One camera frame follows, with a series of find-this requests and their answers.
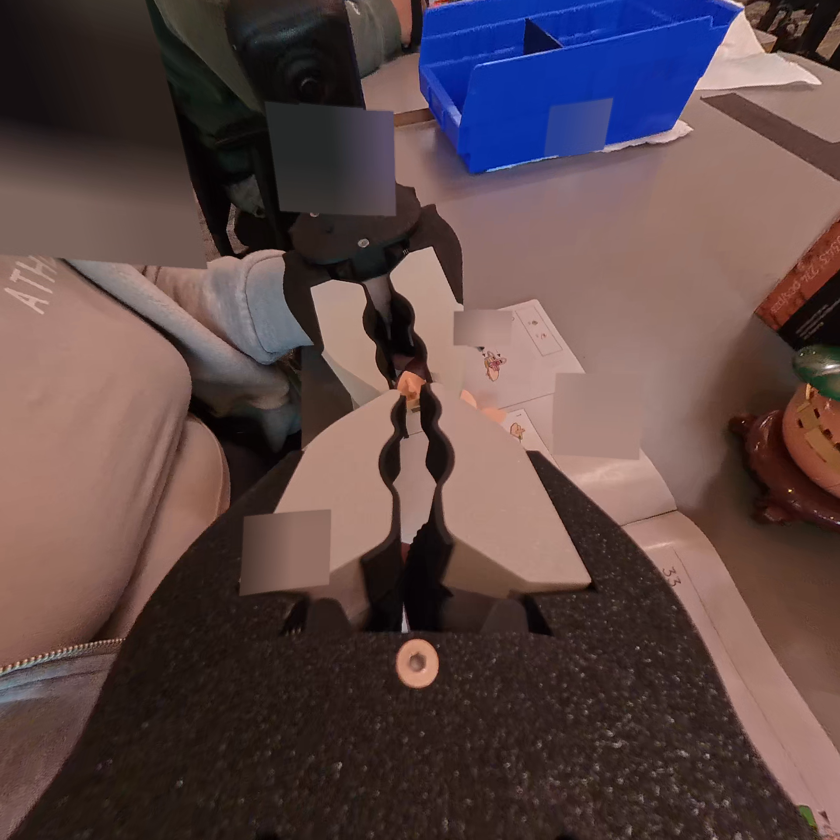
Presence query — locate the person's left forearm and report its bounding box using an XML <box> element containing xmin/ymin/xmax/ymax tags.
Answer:
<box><xmin>66</xmin><ymin>249</ymin><xmax>316</xmax><ymax>434</ymax></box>

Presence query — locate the person's torso in grey hoodie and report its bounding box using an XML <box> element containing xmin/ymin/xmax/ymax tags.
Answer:
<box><xmin>0</xmin><ymin>252</ymin><xmax>232</xmax><ymax>840</ymax></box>

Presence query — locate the brick building instruction booklet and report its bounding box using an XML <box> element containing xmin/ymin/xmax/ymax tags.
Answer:
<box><xmin>402</xmin><ymin>298</ymin><xmax>818</xmax><ymax>828</ymax></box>

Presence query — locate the peach brick flower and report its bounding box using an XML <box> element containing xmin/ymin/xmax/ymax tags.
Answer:
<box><xmin>395</xmin><ymin>354</ymin><xmax>508</xmax><ymax>426</ymax></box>

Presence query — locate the dark printed product box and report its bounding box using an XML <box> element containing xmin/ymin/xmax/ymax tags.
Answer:
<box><xmin>755</xmin><ymin>220</ymin><xmax>840</xmax><ymax>352</ymax></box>

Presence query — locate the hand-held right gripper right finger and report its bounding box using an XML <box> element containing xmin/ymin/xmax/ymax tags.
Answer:
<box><xmin>406</xmin><ymin>382</ymin><xmax>593</xmax><ymax>632</ymax></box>

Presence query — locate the black tape strip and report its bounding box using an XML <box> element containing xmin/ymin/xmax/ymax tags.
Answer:
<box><xmin>701</xmin><ymin>92</ymin><xmax>840</xmax><ymax>148</ymax></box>

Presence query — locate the brick-built potted plant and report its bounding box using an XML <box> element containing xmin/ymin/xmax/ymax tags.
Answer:
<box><xmin>728</xmin><ymin>344</ymin><xmax>840</xmax><ymax>534</ymax></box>

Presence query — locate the grey desk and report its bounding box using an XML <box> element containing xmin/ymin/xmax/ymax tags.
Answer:
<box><xmin>360</xmin><ymin>39</ymin><xmax>840</xmax><ymax>840</ymax></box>

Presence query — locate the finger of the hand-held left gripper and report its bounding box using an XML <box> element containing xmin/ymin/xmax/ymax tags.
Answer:
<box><xmin>392</xmin><ymin>246</ymin><xmax>462</xmax><ymax>389</ymax></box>
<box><xmin>310</xmin><ymin>279</ymin><xmax>403</xmax><ymax>411</ymax></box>

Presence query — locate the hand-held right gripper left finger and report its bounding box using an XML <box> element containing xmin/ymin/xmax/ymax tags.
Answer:
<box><xmin>270</xmin><ymin>390</ymin><xmax>404</xmax><ymax>632</ymax></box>

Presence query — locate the blue plastic bin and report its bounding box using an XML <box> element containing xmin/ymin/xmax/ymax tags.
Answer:
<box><xmin>419</xmin><ymin>0</ymin><xmax>746</xmax><ymax>175</ymax></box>

